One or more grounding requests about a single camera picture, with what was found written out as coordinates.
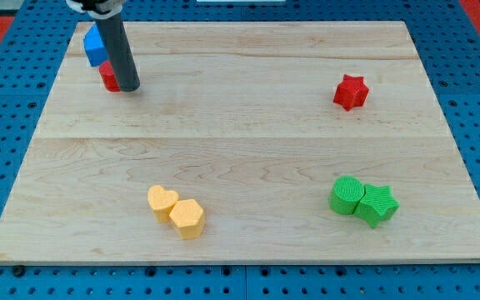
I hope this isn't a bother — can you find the blue triangle block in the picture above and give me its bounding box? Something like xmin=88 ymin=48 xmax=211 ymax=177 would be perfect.
xmin=83 ymin=25 xmax=108 ymax=67

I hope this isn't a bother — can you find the wooden board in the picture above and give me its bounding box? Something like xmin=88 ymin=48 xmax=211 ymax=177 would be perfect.
xmin=0 ymin=21 xmax=480 ymax=266

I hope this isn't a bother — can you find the yellow hexagon block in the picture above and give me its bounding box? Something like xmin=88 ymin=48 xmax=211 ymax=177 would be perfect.
xmin=169 ymin=199 xmax=206 ymax=240

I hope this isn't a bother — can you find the yellow heart block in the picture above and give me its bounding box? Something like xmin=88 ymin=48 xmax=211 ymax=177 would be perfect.
xmin=147 ymin=185 xmax=179 ymax=223

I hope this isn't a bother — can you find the green cylinder block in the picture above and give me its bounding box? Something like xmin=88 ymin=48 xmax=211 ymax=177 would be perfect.
xmin=328 ymin=175 xmax=365 ymax=215

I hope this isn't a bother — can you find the red star block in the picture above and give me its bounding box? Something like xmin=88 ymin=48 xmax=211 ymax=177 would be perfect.
xmin=333 ymin=74 xmax=369 ymax=111

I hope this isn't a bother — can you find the red round block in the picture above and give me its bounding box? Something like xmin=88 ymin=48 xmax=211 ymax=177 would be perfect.
xmin=98 ymin=60 xmax=121 ymax=92

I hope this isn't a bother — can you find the green star block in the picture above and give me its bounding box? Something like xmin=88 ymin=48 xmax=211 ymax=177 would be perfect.
xmin=353 ymin=183 xmax=399 ymax=228

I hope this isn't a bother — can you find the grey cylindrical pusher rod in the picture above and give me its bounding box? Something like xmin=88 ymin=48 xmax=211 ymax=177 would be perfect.
xmin=95 ymin=12 xmax=140 ymax=93

